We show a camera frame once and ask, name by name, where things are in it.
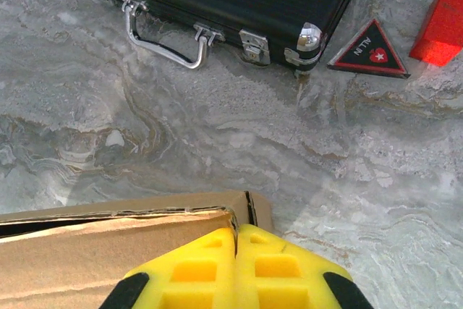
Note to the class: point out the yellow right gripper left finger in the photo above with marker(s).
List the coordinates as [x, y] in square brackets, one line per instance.
[195, 280]

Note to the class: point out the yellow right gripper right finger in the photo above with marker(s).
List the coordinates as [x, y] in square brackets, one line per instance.
[282, 280]

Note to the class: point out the brown cardboard box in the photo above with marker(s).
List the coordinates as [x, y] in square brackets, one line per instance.
[90, 251]

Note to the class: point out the black triangular badge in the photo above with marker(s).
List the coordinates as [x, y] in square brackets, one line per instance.
[372, 52]

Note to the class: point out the red block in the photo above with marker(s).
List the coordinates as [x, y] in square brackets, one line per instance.
[441, 23]

